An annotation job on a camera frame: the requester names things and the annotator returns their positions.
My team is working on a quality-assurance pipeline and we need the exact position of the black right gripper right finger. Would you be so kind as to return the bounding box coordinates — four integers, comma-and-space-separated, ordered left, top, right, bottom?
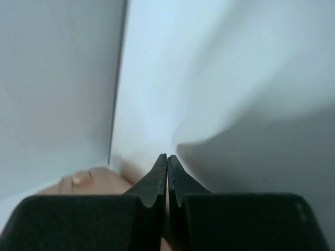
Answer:
167, 155, 329, 250

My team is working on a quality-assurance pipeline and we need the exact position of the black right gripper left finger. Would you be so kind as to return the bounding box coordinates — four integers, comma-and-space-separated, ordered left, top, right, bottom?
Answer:
1, 154, 167, 250

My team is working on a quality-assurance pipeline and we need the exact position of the pink hard-shell suitcase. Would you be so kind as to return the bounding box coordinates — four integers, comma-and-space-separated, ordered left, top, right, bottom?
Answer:
36, 164, 146, 195

